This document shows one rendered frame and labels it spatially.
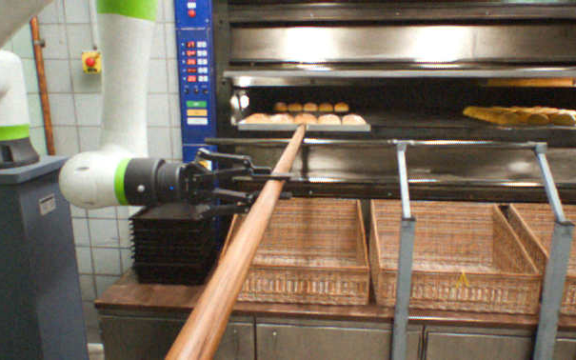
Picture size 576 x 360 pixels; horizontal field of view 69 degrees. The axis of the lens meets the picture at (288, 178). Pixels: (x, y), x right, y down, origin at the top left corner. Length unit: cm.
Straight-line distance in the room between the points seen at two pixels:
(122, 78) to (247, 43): 109
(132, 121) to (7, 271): 43
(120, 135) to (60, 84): 135
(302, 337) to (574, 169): 138
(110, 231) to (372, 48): 153
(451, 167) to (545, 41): 63
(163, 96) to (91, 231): 79
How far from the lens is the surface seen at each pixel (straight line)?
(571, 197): 225
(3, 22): 86
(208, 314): 35
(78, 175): 83
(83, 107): 221
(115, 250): 232
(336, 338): 163
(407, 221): 139
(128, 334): 180
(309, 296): 160
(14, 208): 104
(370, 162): 194
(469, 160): 204
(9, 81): 107
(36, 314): 112
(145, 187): 79
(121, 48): 91
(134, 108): 93
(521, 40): 207
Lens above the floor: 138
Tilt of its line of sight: 13 degrees down
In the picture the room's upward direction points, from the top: straight up
